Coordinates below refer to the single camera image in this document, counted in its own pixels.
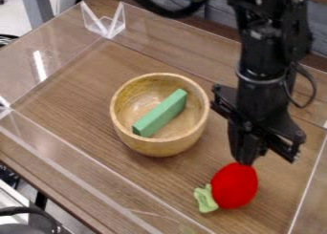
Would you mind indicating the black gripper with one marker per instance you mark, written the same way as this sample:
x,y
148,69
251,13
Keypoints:
x,y
255,136

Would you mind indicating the grey post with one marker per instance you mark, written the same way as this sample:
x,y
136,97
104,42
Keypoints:
x,y
38,12

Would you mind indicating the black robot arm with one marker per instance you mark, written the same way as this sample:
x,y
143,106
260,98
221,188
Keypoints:
x,y
276,40

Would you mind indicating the green rectangular block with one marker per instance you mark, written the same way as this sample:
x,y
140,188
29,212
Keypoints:
x,y
153,121

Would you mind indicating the clear acrylic corner bracket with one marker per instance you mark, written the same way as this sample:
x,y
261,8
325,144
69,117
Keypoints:
x,y
106,27

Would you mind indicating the red plush strawberry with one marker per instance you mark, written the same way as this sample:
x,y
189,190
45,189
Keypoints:
x,y
229,190

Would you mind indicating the wooden bowl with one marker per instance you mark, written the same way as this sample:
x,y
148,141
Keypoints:
x,y
137,97

